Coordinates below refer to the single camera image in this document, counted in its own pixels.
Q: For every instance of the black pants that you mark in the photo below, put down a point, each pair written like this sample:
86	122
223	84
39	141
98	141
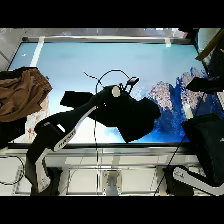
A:
136	116

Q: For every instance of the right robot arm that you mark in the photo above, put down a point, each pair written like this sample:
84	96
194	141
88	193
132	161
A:
196	180

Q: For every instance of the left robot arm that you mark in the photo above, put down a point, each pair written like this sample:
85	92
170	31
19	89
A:
51	129

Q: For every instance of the brown clothes hanger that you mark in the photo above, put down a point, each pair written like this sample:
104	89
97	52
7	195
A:
210	44

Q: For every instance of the brown garment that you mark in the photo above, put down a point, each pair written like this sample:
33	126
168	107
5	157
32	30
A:
20	93

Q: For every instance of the black garment with white print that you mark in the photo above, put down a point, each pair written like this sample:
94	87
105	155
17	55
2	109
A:
205	143

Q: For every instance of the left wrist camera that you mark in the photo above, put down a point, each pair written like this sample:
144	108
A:
132	81

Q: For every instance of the silver frame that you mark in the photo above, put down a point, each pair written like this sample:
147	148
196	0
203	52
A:
111	181

